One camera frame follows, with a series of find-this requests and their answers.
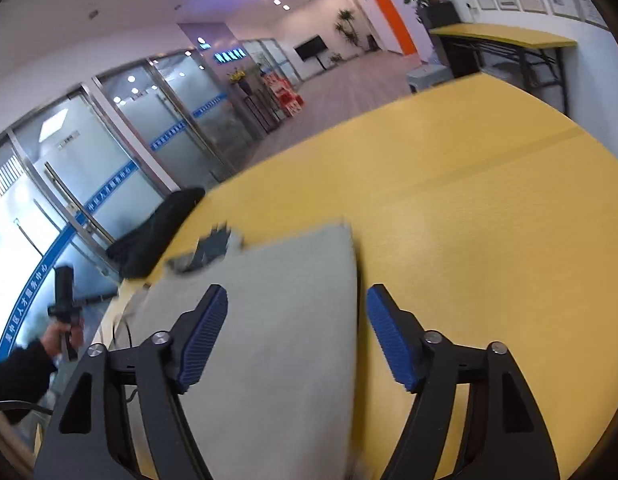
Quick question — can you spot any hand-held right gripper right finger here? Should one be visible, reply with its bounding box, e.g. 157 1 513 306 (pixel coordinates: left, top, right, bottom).
366 284 562 480

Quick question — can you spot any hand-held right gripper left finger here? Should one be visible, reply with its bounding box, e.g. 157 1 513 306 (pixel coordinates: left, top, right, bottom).
34 284 230 480

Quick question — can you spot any grey garment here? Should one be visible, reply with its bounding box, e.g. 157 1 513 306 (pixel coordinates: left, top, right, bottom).
123 221 364 480

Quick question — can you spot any person's left forearm black sleeve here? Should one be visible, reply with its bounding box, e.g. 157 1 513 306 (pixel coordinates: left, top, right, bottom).
0 337 60 423

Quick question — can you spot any person's left hand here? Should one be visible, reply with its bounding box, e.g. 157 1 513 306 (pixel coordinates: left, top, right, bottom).
41 319 86 358

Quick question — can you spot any black cloth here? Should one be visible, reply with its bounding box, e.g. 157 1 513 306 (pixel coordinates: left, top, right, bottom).
105 187 208 281

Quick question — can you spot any frosted glass door blue stripe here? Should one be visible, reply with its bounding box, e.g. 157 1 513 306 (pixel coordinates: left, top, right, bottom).
0 89 174 366

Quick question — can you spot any black display stand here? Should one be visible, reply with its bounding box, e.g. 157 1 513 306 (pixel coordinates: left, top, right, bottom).
239 80 284 135

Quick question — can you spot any stack of red boxes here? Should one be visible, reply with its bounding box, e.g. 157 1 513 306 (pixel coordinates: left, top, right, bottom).
265 72 306 119

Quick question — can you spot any grey stool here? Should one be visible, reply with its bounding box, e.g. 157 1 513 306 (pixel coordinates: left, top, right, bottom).
406 64 454 95

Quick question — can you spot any black television on stand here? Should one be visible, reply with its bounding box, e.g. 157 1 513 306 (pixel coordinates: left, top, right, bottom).
293 35 328 68

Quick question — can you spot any tall potted palm plant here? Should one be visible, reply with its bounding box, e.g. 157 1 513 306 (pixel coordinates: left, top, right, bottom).
335 8 362 53

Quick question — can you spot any yellow folding table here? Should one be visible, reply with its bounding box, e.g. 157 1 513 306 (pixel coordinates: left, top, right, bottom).
429 22 578 117

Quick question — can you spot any potted plant black planter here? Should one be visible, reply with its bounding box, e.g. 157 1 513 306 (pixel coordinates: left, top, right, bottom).
401 0 484 80

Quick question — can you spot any metal door handle bar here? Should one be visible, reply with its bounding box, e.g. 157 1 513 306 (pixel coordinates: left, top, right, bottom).
43 161 118 257

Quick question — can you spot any black cable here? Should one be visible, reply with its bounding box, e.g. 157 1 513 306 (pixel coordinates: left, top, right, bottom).
0 400 54 416

